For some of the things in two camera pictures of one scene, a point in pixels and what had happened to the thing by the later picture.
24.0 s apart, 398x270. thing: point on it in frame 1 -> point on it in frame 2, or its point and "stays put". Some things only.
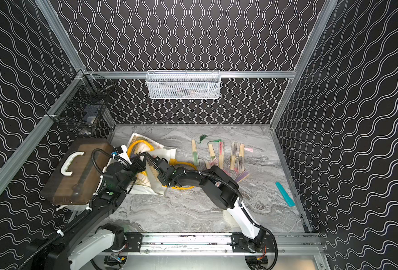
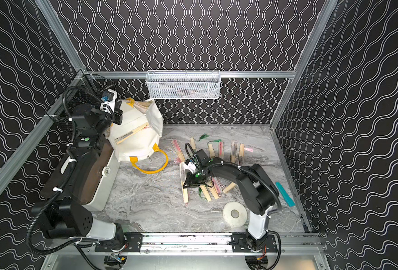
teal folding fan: x=288 y=200 stays put
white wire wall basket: x=182 y=84 stays put
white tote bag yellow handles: x=141 y=149 -> x=140 y=129
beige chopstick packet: x=234 y=156 stays put
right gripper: x=163 y=181 -> x=191 y=183
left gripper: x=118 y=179 -> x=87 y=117
